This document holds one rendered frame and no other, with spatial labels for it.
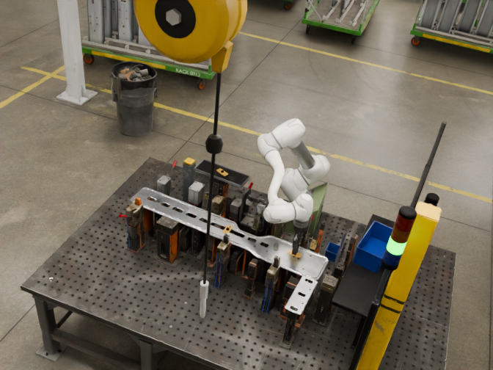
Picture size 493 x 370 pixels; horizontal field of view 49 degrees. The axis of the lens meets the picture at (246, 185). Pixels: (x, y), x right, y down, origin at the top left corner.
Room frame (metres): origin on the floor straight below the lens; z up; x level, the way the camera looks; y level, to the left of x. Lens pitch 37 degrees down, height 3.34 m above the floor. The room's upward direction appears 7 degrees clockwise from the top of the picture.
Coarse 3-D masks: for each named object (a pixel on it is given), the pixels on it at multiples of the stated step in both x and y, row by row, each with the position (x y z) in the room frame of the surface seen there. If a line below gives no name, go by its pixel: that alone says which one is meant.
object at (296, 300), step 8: (304, 280) 2.24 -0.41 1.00; (312, 280) 2.25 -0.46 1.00; (296, 288) 2.18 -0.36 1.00; (304, 288) 2.19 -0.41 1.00; (312, 288) 2.19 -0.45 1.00; (296, 296) 2.12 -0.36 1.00; (288, 304) 2.05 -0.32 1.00; (296, 304) 2.06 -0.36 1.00; (304, 304) 2.06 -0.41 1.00; (296, 312) 2.00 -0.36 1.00
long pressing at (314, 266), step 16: (144, 192) 2.89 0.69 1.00; (160, 192) 2.90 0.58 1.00; (160, 208) 2.74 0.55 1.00; (192, 208) 2.78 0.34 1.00; (192, 224) 2.62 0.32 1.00; (224, 224) 2.66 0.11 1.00; (240, 240) 2.52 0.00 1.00; (256, 240) 2.55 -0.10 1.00; (272, 240) 2.56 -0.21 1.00; (256, 256) 2.40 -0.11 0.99; (272, 256) 2.41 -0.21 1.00; (288, 256) 2.43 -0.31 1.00; (304, 256) 2.45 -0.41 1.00; (320, 256) 2.47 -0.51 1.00; (304, 272) 2.31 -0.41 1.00; (320, 272) 2.33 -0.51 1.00
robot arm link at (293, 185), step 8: (288, 168) 3.28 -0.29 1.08; (288, 176) 3.19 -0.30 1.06; (296, 176) 3.20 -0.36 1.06; (280, 184) 3.19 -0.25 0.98; (288, 184) 3.16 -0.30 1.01; (296, 184) 3.17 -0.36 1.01; (304, 184) 3.18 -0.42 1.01; (288, 192) 3.16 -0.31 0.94; (296, 192) 3.15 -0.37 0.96; (304, 192) 3.18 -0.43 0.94
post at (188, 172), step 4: (184, 164) 3.08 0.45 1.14; (188, 164) 3.08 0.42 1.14; (192, 164) 3.09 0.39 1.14; (184, 168) 3.08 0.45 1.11; (188, 168) 3.07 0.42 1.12; (192, 168) 3.08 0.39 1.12; (184, 172) 3.08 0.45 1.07; (188, 172) 3.07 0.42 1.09; (192, 172) 3.08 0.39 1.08; (184, 176) 3.08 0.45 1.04; (188, 176) 3.07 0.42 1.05; (192, 176) 3.08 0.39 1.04; (184, 180) 3.08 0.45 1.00; (188, 180) 3.07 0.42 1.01; (192, 180) 3.10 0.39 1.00; (184, 184) 3.08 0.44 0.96; (188, 184) 3.07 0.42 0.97; (184, 188) 3.08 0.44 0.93; (188, 188) 3.07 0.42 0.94; (184, 192) 3.08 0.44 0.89; (188, 192) 3.07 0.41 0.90; (184, 196) 3.08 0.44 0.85; (188, 196) 3.07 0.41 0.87; (184, 200) 3.08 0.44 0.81; (188, 200) 3.07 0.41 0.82; (188, 208) 3.07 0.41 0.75
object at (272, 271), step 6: (270, 270) 2.25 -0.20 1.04; (276, 270) 2.26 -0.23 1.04; (270, 276) 2.23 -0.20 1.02; (276, 276) 2.25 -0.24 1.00; (270, 282) 2.22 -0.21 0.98; (276, 282) 2.27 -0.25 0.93; (270, 288) 2.23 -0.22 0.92; (264, 294) 2.25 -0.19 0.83; (270, 294) 2.21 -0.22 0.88; (264, 300) 2.23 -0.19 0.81; (270, 300) 2.24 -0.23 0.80; (264, 306) 2.24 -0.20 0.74; (270, 306) 2.24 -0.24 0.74; (264, 312) 2.21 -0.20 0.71
